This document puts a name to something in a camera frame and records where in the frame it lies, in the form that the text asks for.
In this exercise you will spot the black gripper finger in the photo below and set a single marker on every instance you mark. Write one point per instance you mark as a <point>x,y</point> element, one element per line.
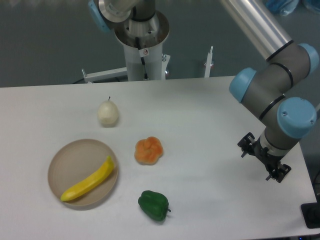
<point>247,144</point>
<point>277,171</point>

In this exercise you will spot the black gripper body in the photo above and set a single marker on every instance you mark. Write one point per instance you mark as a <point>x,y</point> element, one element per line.
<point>270,161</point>

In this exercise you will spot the beige round plate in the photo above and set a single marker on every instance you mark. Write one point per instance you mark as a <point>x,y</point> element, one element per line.
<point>76,161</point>

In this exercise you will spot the yellow banana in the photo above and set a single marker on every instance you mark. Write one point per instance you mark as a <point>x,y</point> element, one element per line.
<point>90,182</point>

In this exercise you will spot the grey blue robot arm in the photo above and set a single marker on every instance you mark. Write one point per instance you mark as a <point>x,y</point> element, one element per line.
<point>286,120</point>

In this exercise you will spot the black device at edge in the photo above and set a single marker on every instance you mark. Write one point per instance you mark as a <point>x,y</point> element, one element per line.
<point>311,214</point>

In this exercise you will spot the orange flower-shaped bun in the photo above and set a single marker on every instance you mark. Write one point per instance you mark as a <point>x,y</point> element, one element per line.
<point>148,151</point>

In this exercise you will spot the green bell pepper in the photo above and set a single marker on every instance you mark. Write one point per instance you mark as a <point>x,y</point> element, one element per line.
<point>154,204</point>

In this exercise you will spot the white pear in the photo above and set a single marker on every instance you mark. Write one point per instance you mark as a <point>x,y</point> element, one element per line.
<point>108,113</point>

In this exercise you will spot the blue plastic bag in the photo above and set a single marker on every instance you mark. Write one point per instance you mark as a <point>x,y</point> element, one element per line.
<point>281,7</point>

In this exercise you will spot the white metal bracket post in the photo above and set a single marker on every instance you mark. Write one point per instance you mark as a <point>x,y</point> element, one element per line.
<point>209,63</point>

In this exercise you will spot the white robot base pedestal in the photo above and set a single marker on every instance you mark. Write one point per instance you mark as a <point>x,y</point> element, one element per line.
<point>142,43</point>

